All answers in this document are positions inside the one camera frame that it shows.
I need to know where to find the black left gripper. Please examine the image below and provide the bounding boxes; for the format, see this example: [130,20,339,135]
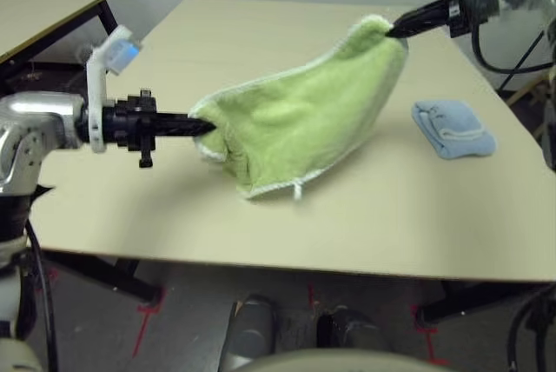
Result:
[102,89,217,169]

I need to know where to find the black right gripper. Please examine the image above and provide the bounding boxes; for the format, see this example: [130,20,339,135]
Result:
[386,0,500,39]

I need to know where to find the green towel with white trim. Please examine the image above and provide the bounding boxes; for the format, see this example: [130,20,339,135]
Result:
[189,14,409,202]

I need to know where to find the light blue folded towel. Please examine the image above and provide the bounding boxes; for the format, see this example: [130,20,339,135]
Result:
[411,100,497,160]

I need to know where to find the wooden stool green cushion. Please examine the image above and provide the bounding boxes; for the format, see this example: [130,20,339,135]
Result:
[510,71,556,138]

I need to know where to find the black table base foot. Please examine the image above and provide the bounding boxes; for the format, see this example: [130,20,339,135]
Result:
[38,249,164,303]
[416,280,556,325]

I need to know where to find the dark robot left foot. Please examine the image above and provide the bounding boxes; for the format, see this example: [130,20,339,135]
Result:
[223,296,279,364]

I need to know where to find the dark robot foot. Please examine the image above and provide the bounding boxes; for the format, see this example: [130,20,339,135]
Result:
[316,306,392,355]
[223,296,279,364]

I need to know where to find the dark robot right foot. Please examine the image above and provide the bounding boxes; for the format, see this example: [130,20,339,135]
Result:
[316,306,392,355]

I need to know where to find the grey white robot torso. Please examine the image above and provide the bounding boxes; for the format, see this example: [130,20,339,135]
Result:
[229,348,457,372]

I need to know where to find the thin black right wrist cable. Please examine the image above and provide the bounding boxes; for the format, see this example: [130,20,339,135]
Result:
[471,10,556,76]

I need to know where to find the beige side table black frame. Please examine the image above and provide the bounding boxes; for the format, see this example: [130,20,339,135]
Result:
[0,0,121,99]

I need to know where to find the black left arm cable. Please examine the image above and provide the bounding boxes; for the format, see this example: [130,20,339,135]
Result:
[23,219,60,372]

